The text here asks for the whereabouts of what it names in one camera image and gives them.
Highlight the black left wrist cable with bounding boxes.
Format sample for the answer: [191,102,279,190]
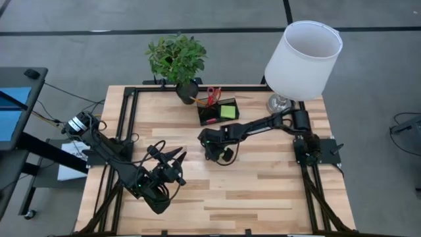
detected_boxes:
[130,140,186,202]

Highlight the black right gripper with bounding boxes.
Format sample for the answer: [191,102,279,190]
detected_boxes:
[197,126,235,163]

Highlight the dark grey side desk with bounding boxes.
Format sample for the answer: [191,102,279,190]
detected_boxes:
[0,66,49,218]

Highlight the white shade silver table lamp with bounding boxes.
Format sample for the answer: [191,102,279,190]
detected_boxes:
[264,20,343,115]

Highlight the thin green sticky note pad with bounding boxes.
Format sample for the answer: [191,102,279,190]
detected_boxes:
[220,105,237,120]

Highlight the yellow pencil red eraser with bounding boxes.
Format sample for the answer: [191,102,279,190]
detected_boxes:
[189,95,209,107]

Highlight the black aluminium table frame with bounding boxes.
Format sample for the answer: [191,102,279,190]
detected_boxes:
[74,84,358,237]

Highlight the blue screen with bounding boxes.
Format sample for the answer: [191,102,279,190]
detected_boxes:
[0,86,33,142]

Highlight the black mesh desk organizer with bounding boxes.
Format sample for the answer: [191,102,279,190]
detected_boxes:
[196,97,241,127]

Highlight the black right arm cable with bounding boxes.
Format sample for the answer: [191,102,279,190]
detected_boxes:
[215,140,241,167]

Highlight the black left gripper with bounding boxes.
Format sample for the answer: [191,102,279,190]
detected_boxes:
[147,144,188,186]

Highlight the black desk leg bar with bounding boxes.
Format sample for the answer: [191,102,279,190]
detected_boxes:
[16,131,88,175]

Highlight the black computer mouse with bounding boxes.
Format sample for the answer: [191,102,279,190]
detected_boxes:
[23,68,41,80]

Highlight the red handled scissors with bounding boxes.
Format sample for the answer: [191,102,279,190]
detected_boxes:
[206,86,222,107]

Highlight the white paper sheet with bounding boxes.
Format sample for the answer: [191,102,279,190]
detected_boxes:
[57,140,92,182]

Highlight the green potted plant black pot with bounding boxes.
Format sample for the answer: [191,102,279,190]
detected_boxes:
[145,32,208,105]

